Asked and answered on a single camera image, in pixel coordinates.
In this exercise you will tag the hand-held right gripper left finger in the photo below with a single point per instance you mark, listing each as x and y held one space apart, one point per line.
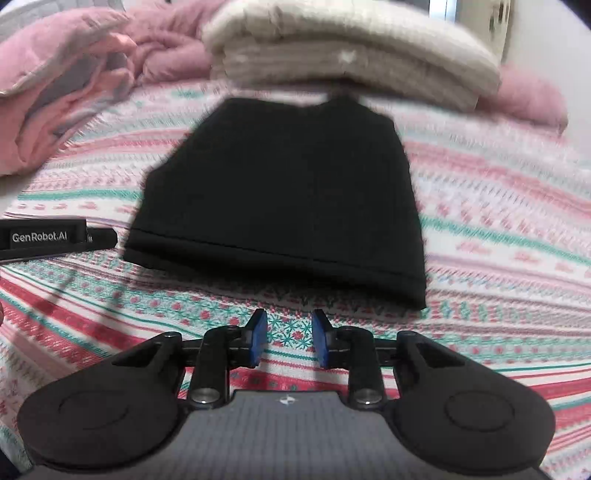
257 338

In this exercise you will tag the pink quilted comforter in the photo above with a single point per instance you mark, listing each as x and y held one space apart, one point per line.
69 83

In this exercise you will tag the pink pillow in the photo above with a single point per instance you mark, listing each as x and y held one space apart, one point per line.
531 99

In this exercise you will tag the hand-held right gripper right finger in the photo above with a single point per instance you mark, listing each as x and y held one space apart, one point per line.
321 341

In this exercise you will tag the black pants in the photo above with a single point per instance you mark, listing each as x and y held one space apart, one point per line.
286 198

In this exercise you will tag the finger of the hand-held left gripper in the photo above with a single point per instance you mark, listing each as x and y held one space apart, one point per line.
102 237

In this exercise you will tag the beige striped folded quilt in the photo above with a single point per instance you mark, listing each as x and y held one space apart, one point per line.
351 46

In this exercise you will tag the patterned bed sheet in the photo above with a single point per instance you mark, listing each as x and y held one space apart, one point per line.
485 240

